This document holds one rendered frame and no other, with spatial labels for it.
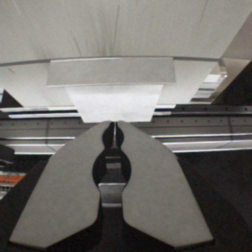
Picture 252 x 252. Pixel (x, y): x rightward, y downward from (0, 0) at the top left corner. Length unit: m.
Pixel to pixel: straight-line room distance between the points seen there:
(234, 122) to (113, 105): 0.40
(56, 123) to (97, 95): 0.32
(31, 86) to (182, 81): 0.13
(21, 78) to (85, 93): 0.06
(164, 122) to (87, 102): 0.31
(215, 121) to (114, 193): 0.37
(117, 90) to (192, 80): 0.07
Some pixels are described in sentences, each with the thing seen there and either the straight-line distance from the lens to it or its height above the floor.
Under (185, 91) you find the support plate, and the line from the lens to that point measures 0.19.
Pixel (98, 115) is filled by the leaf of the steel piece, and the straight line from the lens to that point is 0.23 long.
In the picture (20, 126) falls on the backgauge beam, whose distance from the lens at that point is 0.53.
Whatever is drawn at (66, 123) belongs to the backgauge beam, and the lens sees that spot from 0.49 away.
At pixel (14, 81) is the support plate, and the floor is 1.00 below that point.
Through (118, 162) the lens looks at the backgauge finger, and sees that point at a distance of 0.41.
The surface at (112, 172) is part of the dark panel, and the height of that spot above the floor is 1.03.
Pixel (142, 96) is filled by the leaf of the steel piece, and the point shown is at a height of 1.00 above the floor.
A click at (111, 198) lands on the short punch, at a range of 0.21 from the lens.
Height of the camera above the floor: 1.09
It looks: 18 degrees down
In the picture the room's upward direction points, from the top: 179 degrees clockwise
